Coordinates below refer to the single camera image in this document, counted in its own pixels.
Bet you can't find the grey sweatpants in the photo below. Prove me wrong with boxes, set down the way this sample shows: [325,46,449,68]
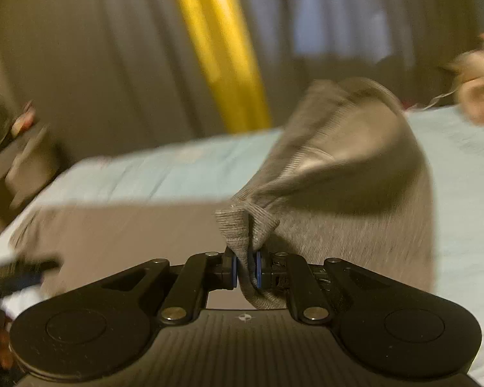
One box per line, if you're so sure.
[9,78,435,308]

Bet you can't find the dark bedside table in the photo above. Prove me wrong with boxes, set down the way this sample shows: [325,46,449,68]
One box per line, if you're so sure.
[0,92,72,246]

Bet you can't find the yellow curtain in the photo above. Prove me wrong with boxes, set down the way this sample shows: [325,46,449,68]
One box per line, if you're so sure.
[177,0,273,134]

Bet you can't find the pink plush toy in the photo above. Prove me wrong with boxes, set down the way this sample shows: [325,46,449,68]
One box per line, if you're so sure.
[442,32,484,127]

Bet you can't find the light blue bed sheet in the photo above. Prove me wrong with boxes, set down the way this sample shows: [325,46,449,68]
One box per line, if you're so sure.
[0,104,484,387]

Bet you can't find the grey curtain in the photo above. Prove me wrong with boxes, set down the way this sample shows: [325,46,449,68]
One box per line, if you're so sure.
[0,0,484,160]

